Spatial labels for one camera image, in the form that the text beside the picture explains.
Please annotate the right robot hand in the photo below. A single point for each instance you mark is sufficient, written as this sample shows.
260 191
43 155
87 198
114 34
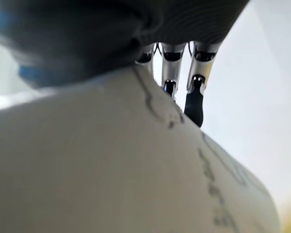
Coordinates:
92 31

